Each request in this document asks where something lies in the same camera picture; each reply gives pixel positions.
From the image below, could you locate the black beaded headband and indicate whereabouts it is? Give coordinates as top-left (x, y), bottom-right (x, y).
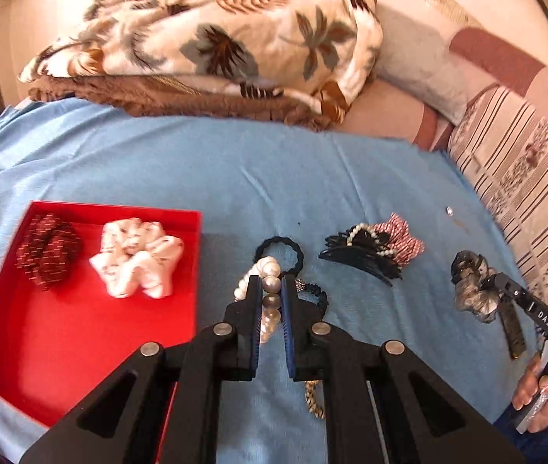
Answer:
top-left (294, 276), bottom-right (331, 421)

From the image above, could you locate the large pearl bracelet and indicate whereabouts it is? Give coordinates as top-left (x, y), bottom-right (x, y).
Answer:
top-left (232, 254), bottom-right (285, 347)

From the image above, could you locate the black claw hair clip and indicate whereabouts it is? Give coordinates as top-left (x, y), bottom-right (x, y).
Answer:
top-left (318, 224), bottom-right (402, 286)

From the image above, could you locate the black grey tulle scrunchie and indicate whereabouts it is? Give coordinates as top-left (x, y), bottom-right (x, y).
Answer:
top-left (450, 250), bottom-right (499, 324)

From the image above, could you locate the white cherry print scrunchie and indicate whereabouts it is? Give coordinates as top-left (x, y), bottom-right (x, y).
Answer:
top-left (90, 218), bottom-right (185, 300)

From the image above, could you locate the blue sleeve right forearm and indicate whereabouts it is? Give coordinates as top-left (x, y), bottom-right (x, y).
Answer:
top-left (493, 395), bottom-right (548, 464)

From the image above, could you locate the right hand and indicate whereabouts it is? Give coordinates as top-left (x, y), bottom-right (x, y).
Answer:
top-left (512, 353), bottom-right (548, 433)

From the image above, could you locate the light blue bed sheet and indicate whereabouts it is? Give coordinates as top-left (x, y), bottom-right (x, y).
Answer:
top-left (0, 99), bottom-right (524, 457)

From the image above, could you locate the red plaid scrunchie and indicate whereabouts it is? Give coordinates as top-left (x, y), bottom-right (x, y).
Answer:
top-left (373, 213), bottom-right (425, 269)

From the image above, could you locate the striped floral pillow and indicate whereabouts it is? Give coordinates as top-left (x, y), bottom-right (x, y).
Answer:
top-left (448, 86), bottom-right (548, 305)

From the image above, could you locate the red shallow tray box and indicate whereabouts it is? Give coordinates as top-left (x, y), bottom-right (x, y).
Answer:
top-left (0, 201), bottom-right (202, 462)

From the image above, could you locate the red polka dot scrunchie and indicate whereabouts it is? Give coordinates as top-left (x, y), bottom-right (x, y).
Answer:
top-left (15, 214), bottom-right (81, 290)

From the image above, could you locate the pink brown mattress cover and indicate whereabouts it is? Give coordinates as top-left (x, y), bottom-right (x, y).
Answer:
top-left (335, 27), bottom-right (548, 151)

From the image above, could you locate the leaf print quilt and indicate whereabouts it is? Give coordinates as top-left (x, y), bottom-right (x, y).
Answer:
top-left (19, 0), bottom-right (383, 131)

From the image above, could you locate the grey pillow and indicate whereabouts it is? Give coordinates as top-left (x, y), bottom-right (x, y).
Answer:
top-left (374, 6), bottom-right (468, 125)

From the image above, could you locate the black hair tie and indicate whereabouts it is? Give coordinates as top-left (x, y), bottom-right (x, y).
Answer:
top-left (253, 234), bottom-right (306, 278)

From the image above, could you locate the small pearl bracelet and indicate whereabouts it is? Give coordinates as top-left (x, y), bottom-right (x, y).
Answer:
top-left (345, 221), bottom-right (397, 258)

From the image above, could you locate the pearl pendant with chain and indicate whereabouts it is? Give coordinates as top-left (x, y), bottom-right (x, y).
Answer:
top-left (445, 206), bottom-right (469, 232)

